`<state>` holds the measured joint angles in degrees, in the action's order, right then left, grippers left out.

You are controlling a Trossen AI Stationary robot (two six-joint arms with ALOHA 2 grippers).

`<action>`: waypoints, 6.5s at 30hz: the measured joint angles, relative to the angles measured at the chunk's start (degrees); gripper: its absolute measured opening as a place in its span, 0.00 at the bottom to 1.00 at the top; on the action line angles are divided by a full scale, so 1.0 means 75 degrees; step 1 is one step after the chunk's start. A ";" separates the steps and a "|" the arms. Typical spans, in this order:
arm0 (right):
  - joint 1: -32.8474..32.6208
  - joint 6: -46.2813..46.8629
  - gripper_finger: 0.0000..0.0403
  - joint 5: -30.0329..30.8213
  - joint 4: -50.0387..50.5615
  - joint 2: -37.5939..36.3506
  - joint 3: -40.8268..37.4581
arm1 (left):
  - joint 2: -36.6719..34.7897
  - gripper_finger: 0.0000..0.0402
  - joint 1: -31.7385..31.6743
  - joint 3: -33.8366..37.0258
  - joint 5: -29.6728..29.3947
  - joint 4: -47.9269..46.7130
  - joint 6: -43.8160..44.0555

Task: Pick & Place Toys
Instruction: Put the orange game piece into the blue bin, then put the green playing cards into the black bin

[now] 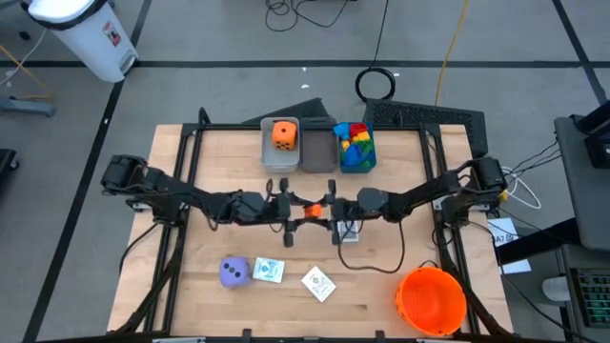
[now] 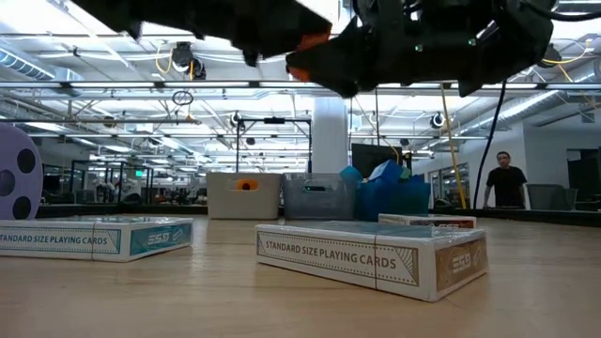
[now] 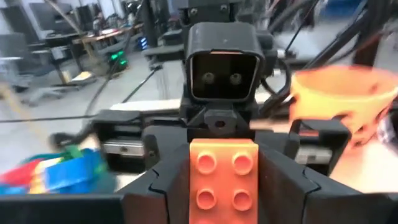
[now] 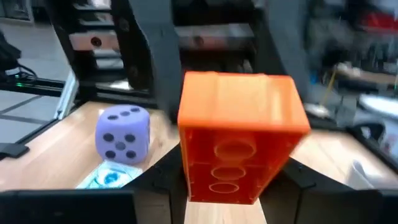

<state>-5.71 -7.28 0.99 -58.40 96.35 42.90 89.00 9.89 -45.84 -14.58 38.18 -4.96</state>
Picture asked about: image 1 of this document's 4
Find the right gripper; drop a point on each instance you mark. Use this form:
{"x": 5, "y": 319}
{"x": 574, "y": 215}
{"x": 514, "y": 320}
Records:
{"x": 367, "y": 205}

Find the grey stand foot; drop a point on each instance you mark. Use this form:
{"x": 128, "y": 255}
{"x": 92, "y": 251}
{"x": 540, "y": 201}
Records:
{"x": 28, "y": 106}

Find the brown print playing card deck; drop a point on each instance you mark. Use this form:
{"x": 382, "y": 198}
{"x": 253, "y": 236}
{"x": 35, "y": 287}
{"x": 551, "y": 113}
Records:
{"x": 318, "y": 284}

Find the orange pumpkin bucket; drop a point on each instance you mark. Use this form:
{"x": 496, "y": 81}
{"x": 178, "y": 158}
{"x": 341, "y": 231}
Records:
{"x": 431, "y": 302}

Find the red toy block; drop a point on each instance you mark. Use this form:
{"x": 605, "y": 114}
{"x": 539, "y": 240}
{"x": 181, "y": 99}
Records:
{"x": 358, "y": 127}

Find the large blue toy block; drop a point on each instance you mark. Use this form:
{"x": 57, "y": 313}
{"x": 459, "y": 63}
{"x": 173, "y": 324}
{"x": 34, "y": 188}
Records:
{"x": 353, "y": 156}

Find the white plastic bin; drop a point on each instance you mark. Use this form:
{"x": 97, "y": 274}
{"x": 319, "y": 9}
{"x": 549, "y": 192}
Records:
{"x": 281, "y": 162}

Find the grey plastic bin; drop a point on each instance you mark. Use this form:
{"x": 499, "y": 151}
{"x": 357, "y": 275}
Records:
{"x": 318, "y": 152}

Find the teal print playing card deck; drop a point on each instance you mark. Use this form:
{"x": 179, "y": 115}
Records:
{"x": 268, "y": 270}

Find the grey side cart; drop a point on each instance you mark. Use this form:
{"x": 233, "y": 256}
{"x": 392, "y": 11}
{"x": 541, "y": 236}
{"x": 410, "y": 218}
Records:
{"x": 586, "y": 205}

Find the orange toy block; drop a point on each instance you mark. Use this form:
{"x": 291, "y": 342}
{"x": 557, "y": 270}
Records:
{"x": 313, "y": 211}

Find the yellow toy block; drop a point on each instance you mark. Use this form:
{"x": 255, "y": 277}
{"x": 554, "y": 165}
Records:
{"x": 345, "y": 143}
{"x": 362, "y": 136}

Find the black aluminium table frame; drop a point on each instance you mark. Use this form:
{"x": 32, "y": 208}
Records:
{"x": 219, "y": 127}

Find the light blue toy block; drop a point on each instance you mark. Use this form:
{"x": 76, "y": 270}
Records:
{"x": 341, "y": 130}

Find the teal plastic bin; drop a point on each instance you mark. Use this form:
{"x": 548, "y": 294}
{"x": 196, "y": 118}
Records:
{"x": 373, "y": 167}

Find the patterned back playing card deck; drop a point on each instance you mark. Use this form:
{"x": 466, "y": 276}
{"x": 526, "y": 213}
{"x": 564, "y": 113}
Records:
{"x": 350, "y": 234}

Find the white trash can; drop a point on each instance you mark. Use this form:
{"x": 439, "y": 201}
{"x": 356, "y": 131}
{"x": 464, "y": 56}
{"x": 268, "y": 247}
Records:
{"x": 90, "y": 43}

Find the backlit keyboard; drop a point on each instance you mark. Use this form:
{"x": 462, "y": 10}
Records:
{"x": 593, "y": 297}

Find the black perforated panel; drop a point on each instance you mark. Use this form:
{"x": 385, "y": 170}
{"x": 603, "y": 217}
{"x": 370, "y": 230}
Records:
{"x": 429, "y": 114}

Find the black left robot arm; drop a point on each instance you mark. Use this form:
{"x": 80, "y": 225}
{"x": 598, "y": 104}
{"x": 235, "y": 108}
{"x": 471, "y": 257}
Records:
{"x": 167, "y": 186}

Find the orange foam die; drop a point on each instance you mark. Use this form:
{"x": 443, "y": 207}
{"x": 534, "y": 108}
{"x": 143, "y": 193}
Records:
{"x": 285, "y": 131}

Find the green toy block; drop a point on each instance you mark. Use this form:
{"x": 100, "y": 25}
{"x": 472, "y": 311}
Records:
{"x": 368, "y": 148}
{"x": 366, "y": 165}

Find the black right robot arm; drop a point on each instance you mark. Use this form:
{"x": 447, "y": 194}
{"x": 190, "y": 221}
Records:
{"x": 429, "y": 190}

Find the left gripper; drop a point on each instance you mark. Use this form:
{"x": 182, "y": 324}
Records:
{"x": 252, "y": 207}

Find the purple foam die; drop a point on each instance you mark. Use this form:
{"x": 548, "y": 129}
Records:
{"x": 226, "y": 281}

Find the white rounded object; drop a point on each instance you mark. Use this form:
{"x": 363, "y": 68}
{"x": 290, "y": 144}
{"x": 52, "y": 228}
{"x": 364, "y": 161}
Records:
{"x": 556, "y": 289}

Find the white printed paper sheet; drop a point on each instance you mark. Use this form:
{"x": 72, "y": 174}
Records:
{"x": 500, "y": 228}

